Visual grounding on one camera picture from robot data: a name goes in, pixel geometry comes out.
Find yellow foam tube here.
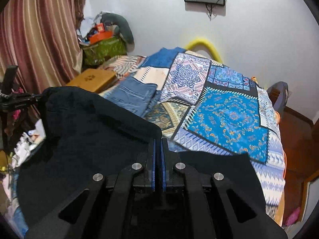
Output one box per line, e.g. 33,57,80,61
184,37,223,64

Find brown wooden lap desk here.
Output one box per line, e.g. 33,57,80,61
66,69,117,93

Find orange box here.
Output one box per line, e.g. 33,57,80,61
89,31,113,44

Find grey backpack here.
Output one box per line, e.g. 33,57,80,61
267,81,289,116

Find green patterned bag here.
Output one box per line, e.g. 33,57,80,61
82,37,127,66

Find blue patchwork bedspread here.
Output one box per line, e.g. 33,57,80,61
100,47,286,217

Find striped pink curtain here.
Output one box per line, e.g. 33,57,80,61
1,0,85,93

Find black pants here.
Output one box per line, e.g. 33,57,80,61
17,87,266,238

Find folded blue jeans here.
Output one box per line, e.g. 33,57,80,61
102,76,161,117

